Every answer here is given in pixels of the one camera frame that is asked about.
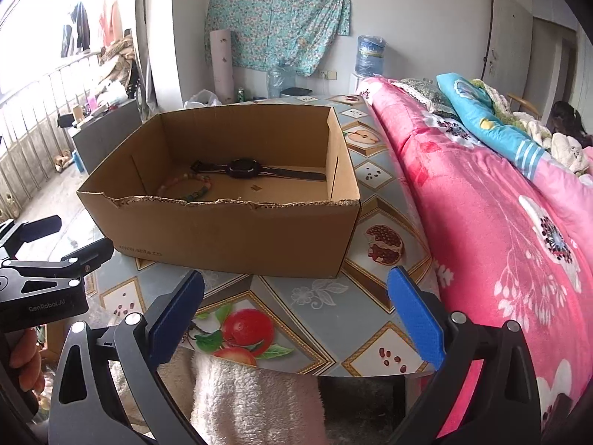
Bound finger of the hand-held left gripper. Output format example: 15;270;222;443
0;214;64;263
2;238;115;284

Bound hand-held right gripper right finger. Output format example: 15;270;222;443
387;266;543;445

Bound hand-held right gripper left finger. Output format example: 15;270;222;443
49;269;206;445

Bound brown cardboard box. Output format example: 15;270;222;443
76;105;362;280

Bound pink bead bracelet blue accents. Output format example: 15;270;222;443
156;171;215;205

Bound black purple smartwatch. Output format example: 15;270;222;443
191;158;326;182

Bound person's left hand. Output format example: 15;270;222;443
9;327;47;396

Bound pink floral blanket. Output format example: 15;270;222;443
357;76;593;439

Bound metal balcony railing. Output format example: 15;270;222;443
0;53;103;223

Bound grey cabinet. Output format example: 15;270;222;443
69;98;144;174

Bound pile of clothes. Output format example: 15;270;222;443
99;30;140;84

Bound white plastic bag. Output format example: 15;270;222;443
184;90;223;109

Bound dark hanging jacket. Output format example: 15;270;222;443
60;2;91;59

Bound blue patterned quilt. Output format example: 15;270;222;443
436;73;554;179

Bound pink hanging garment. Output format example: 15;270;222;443
99;0;123;49

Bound cream fluffy blanket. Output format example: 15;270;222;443
473;79;593;177

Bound grey floral pillow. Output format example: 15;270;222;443
391;77;459;119

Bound white paper roll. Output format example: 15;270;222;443
209;29;236;103

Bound wooden chair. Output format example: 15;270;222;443
507;93;540;119

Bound clear water jug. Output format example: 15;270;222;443
269;66;297;99

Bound blue water jug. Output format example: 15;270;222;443
356;34;387;77

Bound grey room door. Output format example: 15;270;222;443
482;0;533;86

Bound teal floral wall cloth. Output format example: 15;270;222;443
205;0;351;77

